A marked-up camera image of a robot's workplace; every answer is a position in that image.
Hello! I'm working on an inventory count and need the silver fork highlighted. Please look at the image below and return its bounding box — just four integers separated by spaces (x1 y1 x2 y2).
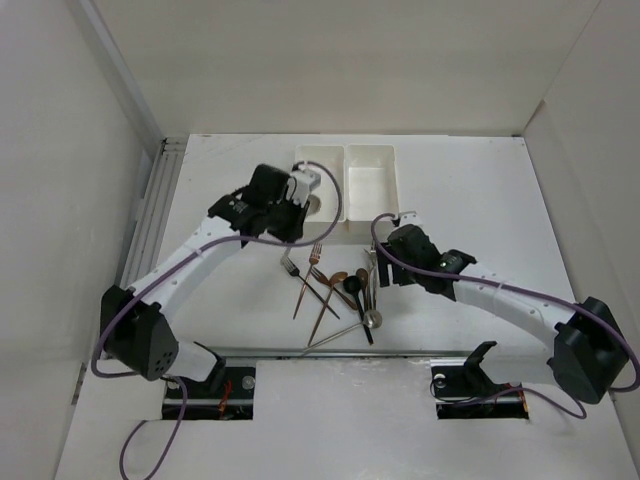
365 244 378 310

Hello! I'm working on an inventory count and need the brown spoon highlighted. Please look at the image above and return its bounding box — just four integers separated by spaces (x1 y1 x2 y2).
356 268 369 303

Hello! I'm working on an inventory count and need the black fork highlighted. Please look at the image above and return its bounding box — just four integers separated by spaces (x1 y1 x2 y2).
280 255 323 302

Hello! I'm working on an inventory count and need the copper fork long handle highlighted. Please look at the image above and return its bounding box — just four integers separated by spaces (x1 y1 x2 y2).
293 242 322 319

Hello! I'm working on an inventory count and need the beige spoon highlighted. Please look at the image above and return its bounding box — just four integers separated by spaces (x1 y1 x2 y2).
307 195 322 217

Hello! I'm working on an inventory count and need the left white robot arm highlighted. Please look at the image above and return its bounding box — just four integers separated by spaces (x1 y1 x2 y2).
96 164 321 397

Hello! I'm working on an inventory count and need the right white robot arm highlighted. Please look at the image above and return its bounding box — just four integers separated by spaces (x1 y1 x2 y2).
373 222 639 404

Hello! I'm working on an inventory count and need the right white plastic bin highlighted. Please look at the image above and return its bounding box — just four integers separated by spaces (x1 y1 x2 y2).
346 144 399 237

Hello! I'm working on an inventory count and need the white plastic bin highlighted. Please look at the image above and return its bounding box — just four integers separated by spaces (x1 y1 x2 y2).
346 144 399 237
295 145 347 243

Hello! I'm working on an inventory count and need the black spoon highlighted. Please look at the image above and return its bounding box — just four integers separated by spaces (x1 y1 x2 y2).
343 275 374 346

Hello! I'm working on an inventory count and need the copper spoon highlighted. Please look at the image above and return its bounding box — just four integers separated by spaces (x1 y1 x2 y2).
307 290 333 346

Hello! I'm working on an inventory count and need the left white plastic bin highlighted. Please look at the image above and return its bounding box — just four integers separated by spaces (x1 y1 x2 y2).
295 145 347 243

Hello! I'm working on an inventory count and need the silver spoon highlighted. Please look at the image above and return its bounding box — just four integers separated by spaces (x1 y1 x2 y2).
302 309 383 356

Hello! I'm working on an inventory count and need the copper fork in pile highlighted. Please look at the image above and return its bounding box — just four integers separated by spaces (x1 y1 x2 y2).
311 267 357 310

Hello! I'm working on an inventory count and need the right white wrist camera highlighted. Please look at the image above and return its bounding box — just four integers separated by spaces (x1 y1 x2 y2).
394 211 423 228

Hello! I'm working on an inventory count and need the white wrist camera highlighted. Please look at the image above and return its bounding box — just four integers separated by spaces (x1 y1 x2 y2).
284 168 321 207
394 211 423 228

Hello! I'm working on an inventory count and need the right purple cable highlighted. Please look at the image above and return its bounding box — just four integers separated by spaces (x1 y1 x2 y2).
370 213 640 420

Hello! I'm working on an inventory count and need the purple cable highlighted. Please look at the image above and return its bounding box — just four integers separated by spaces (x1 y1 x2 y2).
91 159 343 474
370 213 640 420

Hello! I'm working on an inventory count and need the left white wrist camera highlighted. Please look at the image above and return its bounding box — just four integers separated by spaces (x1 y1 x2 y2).
284 168 321 207

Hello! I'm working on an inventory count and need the aluminium rail frame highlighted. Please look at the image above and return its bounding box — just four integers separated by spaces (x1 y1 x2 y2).
116 138 187 288

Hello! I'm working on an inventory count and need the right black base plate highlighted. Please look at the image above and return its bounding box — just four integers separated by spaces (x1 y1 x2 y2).
431 365 509 400

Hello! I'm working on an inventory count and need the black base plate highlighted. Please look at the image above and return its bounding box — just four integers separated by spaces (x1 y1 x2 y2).
183 365 256 401
431 365 509 400

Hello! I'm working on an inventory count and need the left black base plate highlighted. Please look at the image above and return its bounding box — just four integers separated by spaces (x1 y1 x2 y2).
183 365 256 401

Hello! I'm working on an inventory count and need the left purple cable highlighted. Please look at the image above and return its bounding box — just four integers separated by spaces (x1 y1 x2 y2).
91 159 343 474

